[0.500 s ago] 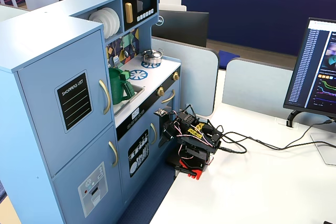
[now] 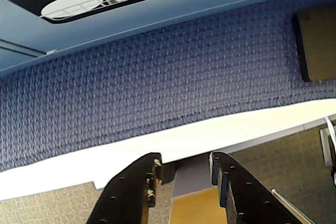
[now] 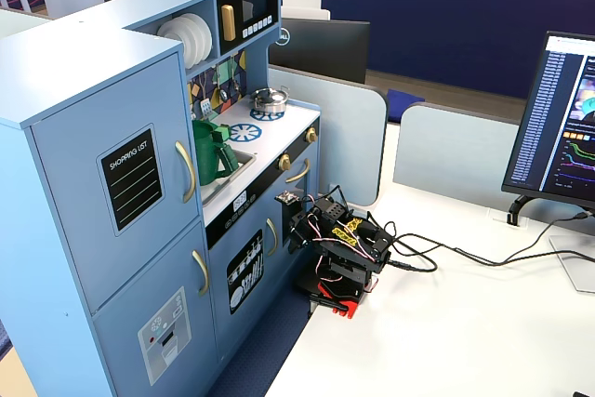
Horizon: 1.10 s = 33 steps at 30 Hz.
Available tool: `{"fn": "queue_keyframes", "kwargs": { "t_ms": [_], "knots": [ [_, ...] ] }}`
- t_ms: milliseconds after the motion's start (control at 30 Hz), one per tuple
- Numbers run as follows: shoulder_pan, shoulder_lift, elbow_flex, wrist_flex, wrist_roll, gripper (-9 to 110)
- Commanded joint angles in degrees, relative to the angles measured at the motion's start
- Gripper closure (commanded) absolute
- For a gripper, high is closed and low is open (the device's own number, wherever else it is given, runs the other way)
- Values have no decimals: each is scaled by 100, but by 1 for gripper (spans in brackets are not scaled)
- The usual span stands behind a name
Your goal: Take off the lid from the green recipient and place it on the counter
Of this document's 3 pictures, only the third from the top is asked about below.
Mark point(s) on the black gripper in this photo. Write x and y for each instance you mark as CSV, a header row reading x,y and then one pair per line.
x,y
297,231

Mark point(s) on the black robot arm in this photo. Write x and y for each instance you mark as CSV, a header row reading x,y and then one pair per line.
x,y
346,234

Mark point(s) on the steel pot with lid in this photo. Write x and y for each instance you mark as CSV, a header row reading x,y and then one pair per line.
x,y
269,100

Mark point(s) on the red and black table clamp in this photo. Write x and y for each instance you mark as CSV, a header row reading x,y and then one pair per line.
x,y
341,306

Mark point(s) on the gold stove knob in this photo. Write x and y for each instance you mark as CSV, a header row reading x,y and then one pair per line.
x,y
284,162
311,135

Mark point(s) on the light blue desk divider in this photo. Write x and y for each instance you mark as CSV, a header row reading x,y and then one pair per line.
x,y
451,155
344,136

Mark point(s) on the green ribbed container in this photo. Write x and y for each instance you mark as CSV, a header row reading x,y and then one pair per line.
x,y
207,160

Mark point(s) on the metal slotted spatula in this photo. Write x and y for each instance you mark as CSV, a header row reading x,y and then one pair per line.
x,y
206,108

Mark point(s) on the metal ladle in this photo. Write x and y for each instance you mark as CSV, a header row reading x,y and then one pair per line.
x,y
223,94

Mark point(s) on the metal spoon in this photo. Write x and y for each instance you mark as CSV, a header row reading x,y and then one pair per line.
x,y
235,84

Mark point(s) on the black Dell monitor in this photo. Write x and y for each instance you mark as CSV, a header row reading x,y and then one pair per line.
x,y
325,48

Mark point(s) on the black toy microwave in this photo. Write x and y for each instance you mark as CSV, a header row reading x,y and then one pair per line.
x,y
260,22

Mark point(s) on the white toy plate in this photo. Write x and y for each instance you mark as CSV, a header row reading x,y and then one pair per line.
x,y
201,39
208,39
179,39

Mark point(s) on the blue wooden toy kitchen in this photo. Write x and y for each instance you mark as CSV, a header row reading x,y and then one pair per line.
x,y
70,90

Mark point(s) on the lit computer monitor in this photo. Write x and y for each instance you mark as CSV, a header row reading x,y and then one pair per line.
x,y
558,127

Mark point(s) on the small camera circuit board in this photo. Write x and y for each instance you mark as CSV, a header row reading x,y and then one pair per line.
x,y
286,197

